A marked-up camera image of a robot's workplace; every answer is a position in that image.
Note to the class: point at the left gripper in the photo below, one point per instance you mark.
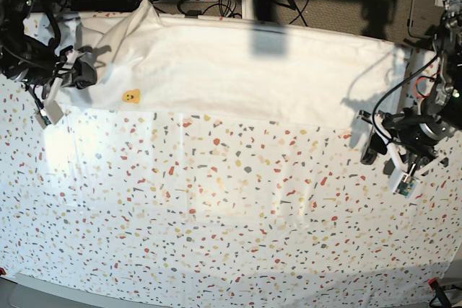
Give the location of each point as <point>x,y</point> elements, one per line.
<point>409,138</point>

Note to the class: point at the red clamp at corner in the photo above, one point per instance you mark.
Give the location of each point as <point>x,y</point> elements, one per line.
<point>433,284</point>

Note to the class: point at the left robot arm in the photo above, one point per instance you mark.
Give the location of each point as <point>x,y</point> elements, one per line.
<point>444,99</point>

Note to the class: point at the black table clamp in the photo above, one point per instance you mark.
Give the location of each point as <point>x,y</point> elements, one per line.
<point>193,13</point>

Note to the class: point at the white metal stand post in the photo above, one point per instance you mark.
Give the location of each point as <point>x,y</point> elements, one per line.
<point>248,9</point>

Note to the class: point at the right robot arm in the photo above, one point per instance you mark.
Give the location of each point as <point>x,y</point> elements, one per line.
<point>13,14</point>

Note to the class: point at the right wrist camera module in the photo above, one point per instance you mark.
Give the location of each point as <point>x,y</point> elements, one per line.
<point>49,114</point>

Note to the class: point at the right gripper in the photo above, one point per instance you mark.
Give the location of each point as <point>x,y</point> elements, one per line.
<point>35,64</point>

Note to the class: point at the terrazzo patterned tablecloth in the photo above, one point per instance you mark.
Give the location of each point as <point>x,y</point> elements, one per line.
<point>196,210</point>

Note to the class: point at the white printed T-shirt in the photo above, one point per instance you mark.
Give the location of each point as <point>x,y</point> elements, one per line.
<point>232,67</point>

